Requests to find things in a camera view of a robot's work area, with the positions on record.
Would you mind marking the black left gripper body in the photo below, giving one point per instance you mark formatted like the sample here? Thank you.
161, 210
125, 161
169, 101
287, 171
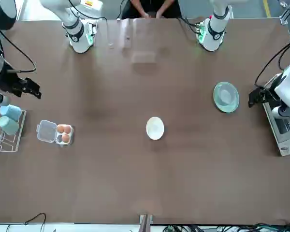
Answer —
272, 94

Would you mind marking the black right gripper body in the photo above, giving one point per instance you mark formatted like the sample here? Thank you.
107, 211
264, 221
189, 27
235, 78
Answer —
12, 83

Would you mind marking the white bowl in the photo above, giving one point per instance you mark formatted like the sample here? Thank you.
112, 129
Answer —
155, 128

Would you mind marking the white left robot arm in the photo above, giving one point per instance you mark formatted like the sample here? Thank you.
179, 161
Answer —
213, 41

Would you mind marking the person's right forearm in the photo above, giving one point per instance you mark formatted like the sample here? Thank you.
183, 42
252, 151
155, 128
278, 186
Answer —
137, 6

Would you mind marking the person's left forearm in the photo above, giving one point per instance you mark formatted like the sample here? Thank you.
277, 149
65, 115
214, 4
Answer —
166, 6

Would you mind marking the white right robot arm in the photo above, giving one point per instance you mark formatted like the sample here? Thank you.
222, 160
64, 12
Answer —
78, 41

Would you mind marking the clear glass bowl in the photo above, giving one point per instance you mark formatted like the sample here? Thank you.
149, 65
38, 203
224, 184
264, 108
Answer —
226, 95

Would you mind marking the clear plastic egg carton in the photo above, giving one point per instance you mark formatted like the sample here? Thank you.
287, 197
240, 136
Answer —
46, 130

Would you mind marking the blue cup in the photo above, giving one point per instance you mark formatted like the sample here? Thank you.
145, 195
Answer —
10, 112

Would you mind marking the green plate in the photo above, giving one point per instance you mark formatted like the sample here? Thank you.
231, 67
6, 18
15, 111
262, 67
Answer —
217, 102

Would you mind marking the teal cup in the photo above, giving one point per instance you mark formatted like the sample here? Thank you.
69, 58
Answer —
8, 125

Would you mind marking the cream toaster oven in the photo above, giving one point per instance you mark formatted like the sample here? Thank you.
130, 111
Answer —
284, 137

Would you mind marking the green-lit base connector board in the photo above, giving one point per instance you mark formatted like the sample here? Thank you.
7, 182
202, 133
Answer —
91, 31
200, 31

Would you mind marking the person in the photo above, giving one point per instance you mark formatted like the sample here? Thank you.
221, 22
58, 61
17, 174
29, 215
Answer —
152, 4

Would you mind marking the aluminium frame profile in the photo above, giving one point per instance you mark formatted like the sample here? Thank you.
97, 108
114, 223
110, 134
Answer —
288, 14

